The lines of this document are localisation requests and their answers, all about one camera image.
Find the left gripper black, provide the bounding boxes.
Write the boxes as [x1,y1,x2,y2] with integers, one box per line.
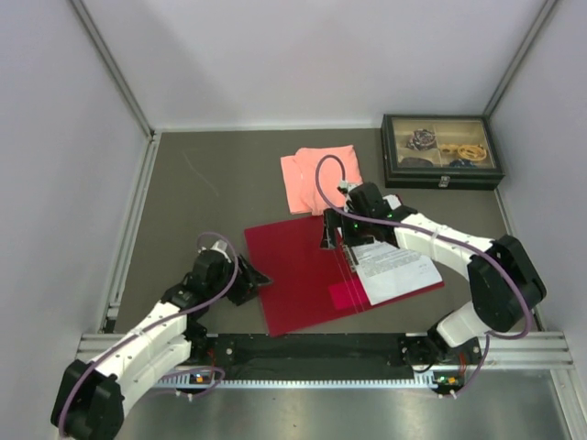
[207,253,271,305]

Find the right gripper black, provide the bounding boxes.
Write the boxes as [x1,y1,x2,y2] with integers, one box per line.
[321,206,374,250]

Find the metal folder clip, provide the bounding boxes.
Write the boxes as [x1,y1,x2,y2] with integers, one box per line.
[342,244,359,273]

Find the grey slotted cable duct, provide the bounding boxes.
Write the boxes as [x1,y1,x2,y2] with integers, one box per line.
[150,368,464,391]

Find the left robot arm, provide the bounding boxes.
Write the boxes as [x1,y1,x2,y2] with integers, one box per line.
[50,235,271,439]

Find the red plastic folder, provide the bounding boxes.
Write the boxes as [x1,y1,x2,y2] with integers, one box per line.
[244,216,442,336]

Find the black glass-lid jewelry box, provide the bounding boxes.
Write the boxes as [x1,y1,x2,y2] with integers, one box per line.
[381,114,504,191]

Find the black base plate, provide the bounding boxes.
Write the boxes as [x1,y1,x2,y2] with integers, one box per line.
[185,334,481,380]

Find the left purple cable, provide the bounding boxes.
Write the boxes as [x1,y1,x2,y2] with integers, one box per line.
[57,231,240,436]

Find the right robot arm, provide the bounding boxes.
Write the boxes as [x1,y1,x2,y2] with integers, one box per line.
[326,180,547,363]

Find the white printed paper stack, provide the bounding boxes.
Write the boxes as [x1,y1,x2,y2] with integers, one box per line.
[350,243,444,305]

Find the purple cable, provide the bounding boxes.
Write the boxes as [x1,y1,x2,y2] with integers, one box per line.
[315,155,536,400]
[57,231,240,436]

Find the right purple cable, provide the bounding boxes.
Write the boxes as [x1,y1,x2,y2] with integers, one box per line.
[315,155,536,400]

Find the pink folded cloth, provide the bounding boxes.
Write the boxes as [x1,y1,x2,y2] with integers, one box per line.
[280,144,366,215]

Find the aluminium frame rail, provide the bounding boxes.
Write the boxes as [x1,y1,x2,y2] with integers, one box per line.
[75,332,574,370]

